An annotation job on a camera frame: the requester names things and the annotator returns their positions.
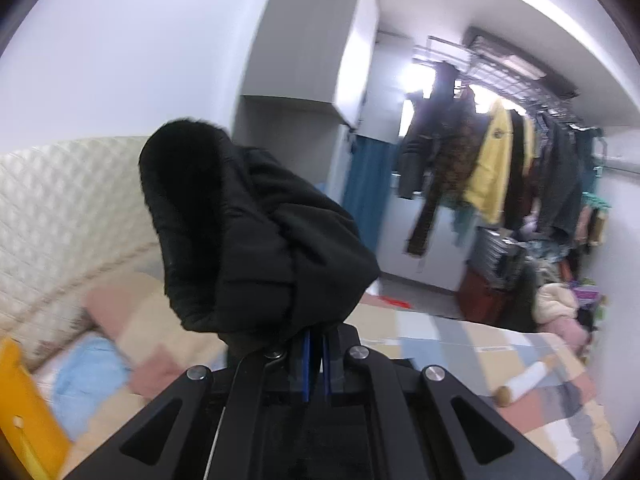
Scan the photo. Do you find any white wall cabinet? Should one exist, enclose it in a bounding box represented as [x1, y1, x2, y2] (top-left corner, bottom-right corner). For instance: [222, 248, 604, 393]
[239, 0, 380, 130]

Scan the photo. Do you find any light blue cloth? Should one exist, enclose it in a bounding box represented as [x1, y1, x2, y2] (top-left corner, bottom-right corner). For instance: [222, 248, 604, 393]
[51, 335, 134, 442]

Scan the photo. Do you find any yellow board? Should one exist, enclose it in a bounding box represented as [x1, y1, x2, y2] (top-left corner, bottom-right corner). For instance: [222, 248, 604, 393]
[0, 336, 72, 480]

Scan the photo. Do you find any hanging brown patterned garment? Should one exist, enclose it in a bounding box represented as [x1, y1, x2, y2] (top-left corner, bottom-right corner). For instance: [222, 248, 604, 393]
[404, 85, 490, 259]

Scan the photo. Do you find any black jacket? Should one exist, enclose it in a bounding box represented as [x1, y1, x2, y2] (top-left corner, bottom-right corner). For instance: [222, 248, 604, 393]
[138, 117, 382, 361]

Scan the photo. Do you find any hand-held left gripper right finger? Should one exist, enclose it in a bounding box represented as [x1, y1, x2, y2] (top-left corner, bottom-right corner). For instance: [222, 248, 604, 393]
[321, 324, 577, 480]

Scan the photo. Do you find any reddish brown cabinet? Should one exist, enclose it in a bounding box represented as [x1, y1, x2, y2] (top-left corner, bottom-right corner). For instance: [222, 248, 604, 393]
[456, 265, 517, 327]

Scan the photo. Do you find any cream quilted headboard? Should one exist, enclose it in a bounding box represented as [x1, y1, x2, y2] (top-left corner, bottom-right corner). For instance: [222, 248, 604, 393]
[0, 135, 167, 372]

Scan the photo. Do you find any pink pillow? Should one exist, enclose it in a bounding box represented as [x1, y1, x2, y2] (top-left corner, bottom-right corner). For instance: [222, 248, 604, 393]
[81, 279, 172, 342]

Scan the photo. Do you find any hanging black coat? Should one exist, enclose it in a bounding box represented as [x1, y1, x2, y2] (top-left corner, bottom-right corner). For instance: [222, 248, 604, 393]
[396, 61, 459, 202]

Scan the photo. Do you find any grey drawer unit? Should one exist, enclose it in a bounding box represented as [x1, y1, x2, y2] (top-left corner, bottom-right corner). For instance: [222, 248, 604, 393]
[469, 227, 527, 292]

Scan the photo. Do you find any patchwork blanket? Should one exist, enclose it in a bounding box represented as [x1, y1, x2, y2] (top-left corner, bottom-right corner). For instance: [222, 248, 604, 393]
[59, 271, 622, 480]

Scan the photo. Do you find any pile of clothes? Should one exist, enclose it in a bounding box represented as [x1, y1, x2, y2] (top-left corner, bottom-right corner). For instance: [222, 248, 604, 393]
[529, 240, 609, 357]

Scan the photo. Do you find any hanging yellow jacket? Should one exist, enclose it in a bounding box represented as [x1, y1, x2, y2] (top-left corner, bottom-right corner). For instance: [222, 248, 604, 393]
[461, 99, 527, 227]

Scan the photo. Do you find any white roll with wooden handle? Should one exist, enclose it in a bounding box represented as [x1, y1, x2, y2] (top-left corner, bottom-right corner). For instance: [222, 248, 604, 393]
[494, 360, 554, 407]

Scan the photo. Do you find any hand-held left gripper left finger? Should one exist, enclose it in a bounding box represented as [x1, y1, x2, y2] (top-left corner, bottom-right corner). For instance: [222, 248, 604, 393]
[64, 329, 314, 480]

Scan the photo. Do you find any blue curtain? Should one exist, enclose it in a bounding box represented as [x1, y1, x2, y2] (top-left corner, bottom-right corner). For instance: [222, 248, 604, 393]
[342, 134, 402, 275]

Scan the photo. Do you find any hanging dark grey garment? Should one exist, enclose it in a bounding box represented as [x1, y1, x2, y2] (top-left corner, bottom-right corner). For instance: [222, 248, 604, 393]
[534, 110, 587, 242]

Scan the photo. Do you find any metal ceiling drying rack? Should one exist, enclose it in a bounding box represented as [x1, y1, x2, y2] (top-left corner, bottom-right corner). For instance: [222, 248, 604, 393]
[411, 26, 587, 127]

